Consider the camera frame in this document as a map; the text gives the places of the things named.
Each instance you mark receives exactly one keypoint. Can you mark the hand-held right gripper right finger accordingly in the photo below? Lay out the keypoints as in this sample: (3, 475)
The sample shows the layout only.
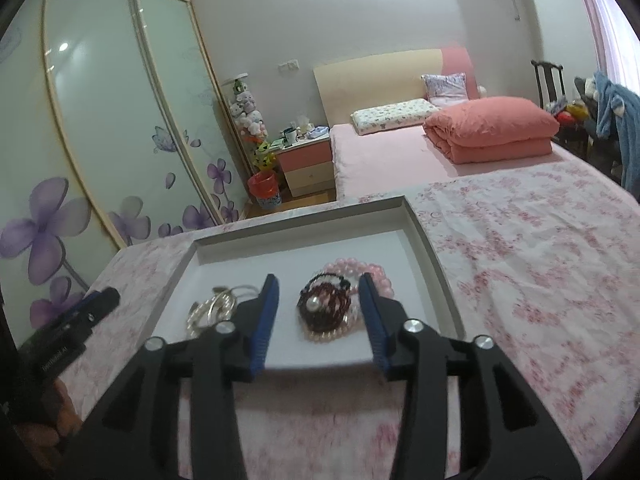
(372, 320)

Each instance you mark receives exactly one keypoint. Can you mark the wardrobe with purple flower doors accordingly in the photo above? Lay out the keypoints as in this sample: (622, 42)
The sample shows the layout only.
(100, 135)

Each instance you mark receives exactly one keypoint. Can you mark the red trash bin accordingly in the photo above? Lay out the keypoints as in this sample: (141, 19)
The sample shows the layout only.
(264, 187)

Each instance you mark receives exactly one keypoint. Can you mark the white wall socket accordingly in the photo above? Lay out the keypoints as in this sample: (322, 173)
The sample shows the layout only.
(289, 65)

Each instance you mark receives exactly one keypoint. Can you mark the white floral flat pillow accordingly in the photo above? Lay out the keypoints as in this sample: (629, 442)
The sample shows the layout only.
(390, 116)

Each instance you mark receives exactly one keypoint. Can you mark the dark wooden chair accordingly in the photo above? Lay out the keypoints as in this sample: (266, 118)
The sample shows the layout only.
(545, 80)

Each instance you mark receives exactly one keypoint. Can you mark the beige and pink bed headboard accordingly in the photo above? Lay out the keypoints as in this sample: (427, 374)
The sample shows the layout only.
(370, 77)

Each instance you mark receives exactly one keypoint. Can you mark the grey cardboard box tray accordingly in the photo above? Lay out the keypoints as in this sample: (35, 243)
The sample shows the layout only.
(300, 255)

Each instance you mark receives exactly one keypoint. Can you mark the pink floral bedspread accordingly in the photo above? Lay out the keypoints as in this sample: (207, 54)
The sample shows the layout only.
(525, 270)

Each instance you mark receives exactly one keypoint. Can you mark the pink bed sheet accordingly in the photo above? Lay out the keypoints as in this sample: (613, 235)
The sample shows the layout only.
(385, 160)

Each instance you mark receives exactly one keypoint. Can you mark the pile of colourful toys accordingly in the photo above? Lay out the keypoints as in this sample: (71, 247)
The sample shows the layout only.
(570, 112)

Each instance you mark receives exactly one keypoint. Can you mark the person's left hand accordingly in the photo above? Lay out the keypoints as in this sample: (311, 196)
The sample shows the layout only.
(65, 410)

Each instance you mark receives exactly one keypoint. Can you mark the hanging plush toys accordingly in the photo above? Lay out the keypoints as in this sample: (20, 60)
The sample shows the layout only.
(247, 112)

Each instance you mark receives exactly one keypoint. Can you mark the yellow green toy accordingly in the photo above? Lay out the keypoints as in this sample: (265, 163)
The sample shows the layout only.
(264, 156)

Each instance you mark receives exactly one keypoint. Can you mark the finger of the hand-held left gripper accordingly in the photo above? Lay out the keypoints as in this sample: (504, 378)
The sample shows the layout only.
(82, 304)
(75, 330)

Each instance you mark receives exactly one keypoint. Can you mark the lilac printed pillow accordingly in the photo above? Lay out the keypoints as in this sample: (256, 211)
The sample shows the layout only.
(447, 89)

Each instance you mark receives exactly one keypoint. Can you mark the pink curtain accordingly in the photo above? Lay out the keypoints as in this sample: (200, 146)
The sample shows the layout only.
(612, 30)

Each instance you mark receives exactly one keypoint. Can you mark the folded pink quilt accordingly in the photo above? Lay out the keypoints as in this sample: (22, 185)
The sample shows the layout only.
(492, 130)

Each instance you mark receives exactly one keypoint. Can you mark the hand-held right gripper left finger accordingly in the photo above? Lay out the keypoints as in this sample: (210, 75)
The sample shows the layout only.
(265, 320)

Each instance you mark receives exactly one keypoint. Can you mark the white mug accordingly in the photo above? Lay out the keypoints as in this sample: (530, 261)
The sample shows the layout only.
(289, 136)

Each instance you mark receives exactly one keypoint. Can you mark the pink and beige nightstand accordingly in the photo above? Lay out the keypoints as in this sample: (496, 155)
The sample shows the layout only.
(305, 170)

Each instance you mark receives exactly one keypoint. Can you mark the blue fleece garment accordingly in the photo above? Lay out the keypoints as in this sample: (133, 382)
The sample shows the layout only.
(625, 120)

